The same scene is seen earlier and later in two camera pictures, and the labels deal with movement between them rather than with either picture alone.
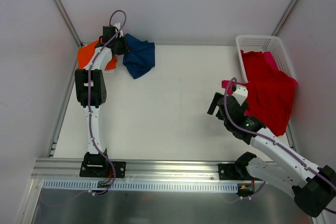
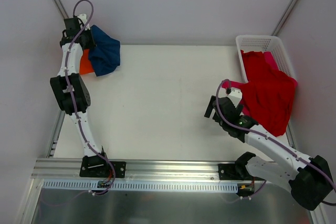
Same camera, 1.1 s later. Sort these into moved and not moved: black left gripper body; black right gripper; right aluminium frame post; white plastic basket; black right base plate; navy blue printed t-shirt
Moved: navy blue printed t-shirt; black left gripper body
Not moved: black right base plate; black right gripper; white plastic basket; right aluminium frame post
